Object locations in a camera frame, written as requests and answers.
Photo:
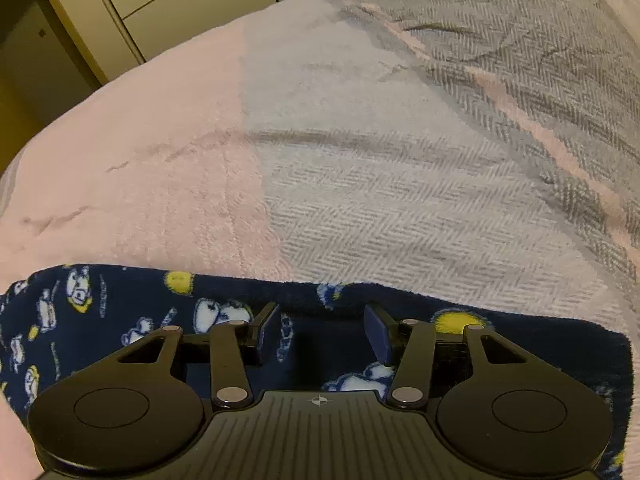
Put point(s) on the beige wardrobe cabinet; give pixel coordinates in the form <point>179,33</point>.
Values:
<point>150,5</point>

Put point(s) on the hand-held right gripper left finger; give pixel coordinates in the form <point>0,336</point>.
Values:
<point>269,332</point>

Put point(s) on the navy printed fleece garment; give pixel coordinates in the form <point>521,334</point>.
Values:
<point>90,320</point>

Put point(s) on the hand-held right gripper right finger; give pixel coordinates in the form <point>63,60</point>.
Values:
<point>376,334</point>

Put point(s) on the pink and grey herringbone blanket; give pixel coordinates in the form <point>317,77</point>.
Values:
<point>350,170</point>

